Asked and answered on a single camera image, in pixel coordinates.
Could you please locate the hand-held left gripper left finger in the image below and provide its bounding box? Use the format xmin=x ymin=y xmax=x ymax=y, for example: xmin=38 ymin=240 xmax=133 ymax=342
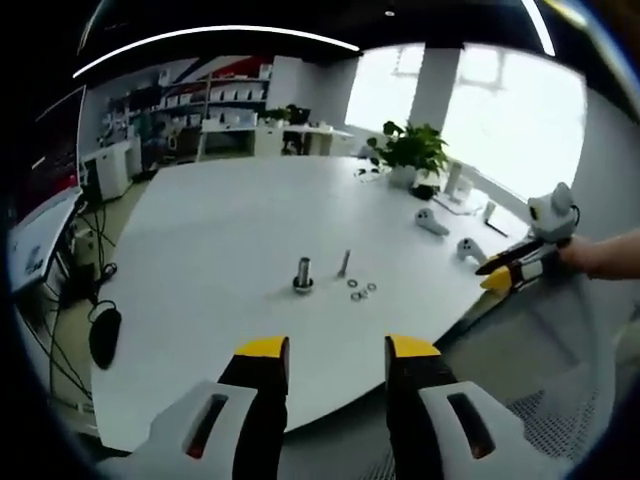
xmin=94 ymin=334 xmax=291 ymax=480

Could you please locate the large computer monitor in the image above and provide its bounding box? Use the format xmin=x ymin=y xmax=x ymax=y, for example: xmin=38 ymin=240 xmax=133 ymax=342
xmin=9 ymin=84 xmax=87 ymax=211

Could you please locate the white standing desk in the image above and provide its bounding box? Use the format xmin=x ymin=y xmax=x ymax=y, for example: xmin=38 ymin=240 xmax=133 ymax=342
xmin=7 ymin=192 xmax=89 ymax=296

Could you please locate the white cabinet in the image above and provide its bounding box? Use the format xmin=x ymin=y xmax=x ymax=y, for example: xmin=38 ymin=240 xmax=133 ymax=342
xmin=82 ymin=142 xmax=144 ymax=201

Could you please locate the white background counter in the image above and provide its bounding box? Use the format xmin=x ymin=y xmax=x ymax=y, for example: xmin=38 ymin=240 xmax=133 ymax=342
xmin=199 ymin=122 xmax=354 ymax=161

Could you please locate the bundle of black cables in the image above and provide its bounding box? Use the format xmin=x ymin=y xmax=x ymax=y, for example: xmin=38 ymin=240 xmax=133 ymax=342
xmin=44 ymin=199 xmax=119 ymax=401

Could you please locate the storage shelving unit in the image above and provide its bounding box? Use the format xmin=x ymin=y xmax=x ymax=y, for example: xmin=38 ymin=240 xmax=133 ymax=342
xmin=149 ymin=64 xmax=274 ymax=126

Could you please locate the potted green plant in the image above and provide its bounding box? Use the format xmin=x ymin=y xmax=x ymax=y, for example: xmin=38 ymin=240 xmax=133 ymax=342
xmin=367 ymin=119 xmax=451 ymax=189

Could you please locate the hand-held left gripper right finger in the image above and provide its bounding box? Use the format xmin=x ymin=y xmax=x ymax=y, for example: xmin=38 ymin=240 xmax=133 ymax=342
xmin=383 ymin=333 xmax=581 ymax=480

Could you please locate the black oval object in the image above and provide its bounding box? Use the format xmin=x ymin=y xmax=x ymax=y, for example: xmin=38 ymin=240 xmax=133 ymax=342
xmin=88 ymin=308 xmax=123 ymax=370

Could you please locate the long ceiling light strip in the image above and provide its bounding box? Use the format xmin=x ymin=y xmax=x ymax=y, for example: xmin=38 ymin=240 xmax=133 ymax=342
xmin=72 ymin=24 xmax=361 ymax=80

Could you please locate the grey mesh chair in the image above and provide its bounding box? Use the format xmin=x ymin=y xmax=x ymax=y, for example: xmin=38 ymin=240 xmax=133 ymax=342
xmin=439 ymin=269 xmax=631 ymax=471

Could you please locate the white handheld controller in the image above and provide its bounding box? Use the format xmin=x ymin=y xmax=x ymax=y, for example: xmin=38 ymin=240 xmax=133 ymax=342
xmin=456 ymin=237 xmax=487 ymax=265
xmin=414 ymin=207 xmax=451 ymax=237

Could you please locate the person's right hand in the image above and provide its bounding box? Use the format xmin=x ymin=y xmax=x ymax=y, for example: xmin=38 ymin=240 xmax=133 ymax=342
xmin=558 ymin=235 xmax=596 ymax=274

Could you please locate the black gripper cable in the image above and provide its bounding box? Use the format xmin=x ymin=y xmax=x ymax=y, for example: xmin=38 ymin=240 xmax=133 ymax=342
xmin=567 ymin=203 xmax=582 ymax=247

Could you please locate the short ceiling light strip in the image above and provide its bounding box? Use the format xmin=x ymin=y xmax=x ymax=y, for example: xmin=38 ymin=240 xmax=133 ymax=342
xmin=519 ymin=0 xmax=556 ymax=56

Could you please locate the thick threaded steel stud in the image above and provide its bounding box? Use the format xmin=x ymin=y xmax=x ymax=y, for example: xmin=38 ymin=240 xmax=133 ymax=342
xmin=292 ymin=255 xmax=315 ymax=295

